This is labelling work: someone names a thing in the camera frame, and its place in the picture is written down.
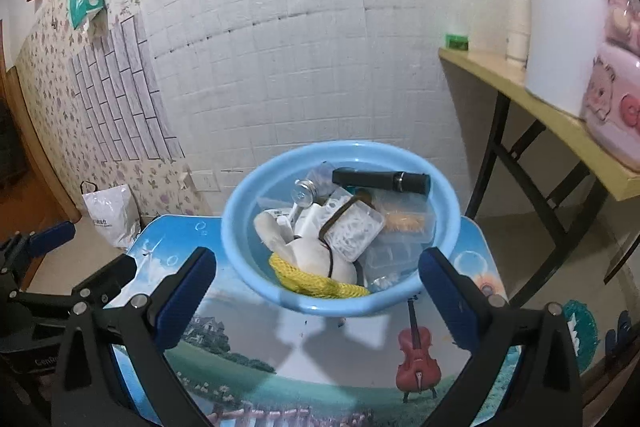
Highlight clear box with orange contents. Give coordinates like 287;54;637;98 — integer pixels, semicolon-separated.
375;192;436;238

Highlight white plastic hook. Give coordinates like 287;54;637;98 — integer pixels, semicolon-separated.
270;207;298;238

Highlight clear glass bottle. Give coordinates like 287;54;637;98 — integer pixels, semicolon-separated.
291;162;337;208

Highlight stack of paper cups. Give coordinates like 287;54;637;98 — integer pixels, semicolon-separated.
505;0;531;68

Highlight scenery printed desktop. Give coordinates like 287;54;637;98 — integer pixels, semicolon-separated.
112;214;521;427

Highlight blue slippers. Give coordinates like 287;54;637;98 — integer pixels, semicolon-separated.
602;309;632;360

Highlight white plastic bag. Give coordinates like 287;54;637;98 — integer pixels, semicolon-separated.
80;181;142;250

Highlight clear plastic box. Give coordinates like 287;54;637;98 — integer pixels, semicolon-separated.
357;237;426;293

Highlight yellow folding table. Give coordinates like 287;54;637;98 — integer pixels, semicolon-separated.
437;47;640;308

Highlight white and yellow plush toy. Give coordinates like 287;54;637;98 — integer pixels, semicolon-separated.
254;211;371;300

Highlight white wall socket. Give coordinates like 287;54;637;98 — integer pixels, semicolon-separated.
187;169;221;192

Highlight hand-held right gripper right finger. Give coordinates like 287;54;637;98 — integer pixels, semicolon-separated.
417;248;586;427

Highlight pink cartoon container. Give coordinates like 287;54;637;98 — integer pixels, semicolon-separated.
582;0;640;172

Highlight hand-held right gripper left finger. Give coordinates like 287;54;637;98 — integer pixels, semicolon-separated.
50;247;218;427

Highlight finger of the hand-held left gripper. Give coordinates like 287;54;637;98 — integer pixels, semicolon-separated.
0;257;138;324
0;221;76;280

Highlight light blue plastic basin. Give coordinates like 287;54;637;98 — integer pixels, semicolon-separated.
221;142;462;317

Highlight white tall appliance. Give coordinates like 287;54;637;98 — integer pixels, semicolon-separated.
525;0;613;120

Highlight clear cotton swab box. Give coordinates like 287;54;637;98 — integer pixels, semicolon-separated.
320;199;386;263

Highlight teal woven basket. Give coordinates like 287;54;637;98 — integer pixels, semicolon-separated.
562;299;598;360

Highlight black bottle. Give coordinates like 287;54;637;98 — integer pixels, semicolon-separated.
332;167;432;196

